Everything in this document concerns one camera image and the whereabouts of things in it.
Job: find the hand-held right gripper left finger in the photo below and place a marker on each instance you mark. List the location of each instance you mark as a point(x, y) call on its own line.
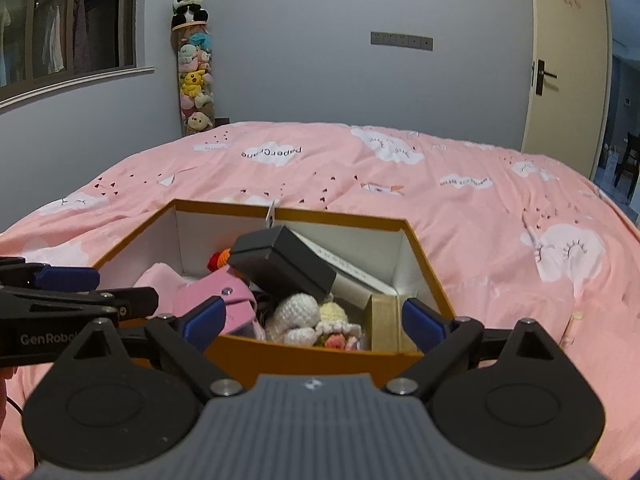
point(205, 322)

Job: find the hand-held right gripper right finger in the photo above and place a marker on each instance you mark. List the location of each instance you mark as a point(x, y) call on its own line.
point(422, 325)

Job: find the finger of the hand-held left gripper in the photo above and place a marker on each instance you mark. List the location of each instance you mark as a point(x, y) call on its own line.
point(135, 302)
point(70, 277)

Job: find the light pink cloth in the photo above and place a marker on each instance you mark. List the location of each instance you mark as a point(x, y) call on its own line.
point(160, 285)

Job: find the pink stitched pouch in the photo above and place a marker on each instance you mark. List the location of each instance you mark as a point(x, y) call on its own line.
point(210, 285)

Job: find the small tan box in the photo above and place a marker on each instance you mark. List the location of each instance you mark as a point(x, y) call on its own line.
point(382, 322)

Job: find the orange and green plush toy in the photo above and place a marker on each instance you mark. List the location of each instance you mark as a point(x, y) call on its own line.
point(218, 260)

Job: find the white glasses box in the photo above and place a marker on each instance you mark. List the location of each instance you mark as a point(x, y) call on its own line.
point(360, 280)

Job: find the white and yellow crochet doll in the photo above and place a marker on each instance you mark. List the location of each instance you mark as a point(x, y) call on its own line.
point(295, 315)

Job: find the small grey box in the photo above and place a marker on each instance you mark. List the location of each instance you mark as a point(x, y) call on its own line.
point(280, 265)

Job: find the orange cardboard box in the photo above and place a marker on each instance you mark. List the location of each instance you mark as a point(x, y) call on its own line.
point(300, 360)

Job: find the pink printed blanket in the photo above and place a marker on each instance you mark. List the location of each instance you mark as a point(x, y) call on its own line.
point(450, 210)

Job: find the white paper tag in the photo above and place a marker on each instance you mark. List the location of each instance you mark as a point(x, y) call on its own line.
point(271, 216)

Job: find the clear tube of plush toys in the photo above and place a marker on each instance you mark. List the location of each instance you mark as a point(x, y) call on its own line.
point(196, 80)

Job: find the dark chair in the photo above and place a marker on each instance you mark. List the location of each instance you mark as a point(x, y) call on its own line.
point(630, 160)

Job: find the panda plush toy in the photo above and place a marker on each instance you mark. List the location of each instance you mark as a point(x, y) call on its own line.
point(190, 7)

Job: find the cream door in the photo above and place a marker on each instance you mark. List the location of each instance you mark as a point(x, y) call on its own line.
point(570, 35)

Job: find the window frame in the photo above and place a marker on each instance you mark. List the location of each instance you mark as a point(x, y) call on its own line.
point(75, 76)

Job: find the wall switch panel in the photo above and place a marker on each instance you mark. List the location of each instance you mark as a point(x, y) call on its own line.
point(400, 41)

